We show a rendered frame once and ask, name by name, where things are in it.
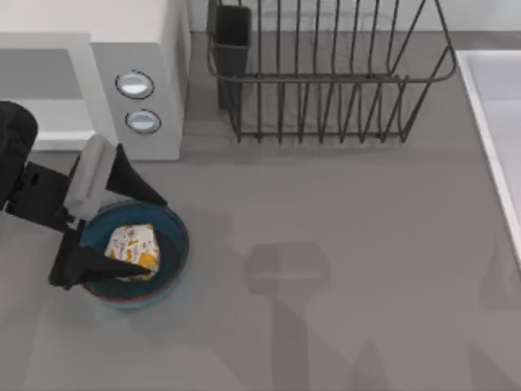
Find white and yellow packet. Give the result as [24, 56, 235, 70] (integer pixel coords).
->
[104, 222, 161, 283]

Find small round microwave knob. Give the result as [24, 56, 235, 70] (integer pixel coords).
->
[124, 108, 163, 134]

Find blue bowl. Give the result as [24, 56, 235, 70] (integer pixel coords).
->
[78, 200, 190, 311]

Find large round microwave knob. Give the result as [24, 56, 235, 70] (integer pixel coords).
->
[115, 69, 156, 100]

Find pale microwave oven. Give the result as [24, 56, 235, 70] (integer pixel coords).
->
[0, 0, 193, 161]

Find microwave oven door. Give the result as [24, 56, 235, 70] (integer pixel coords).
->
[0, 33, 119, 152]

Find dark cutlery holder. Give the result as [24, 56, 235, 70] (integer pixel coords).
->
[207, 0, 253, 110]

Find dark wire dish rack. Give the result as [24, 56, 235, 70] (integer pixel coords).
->
[206, 0, 458, 145]

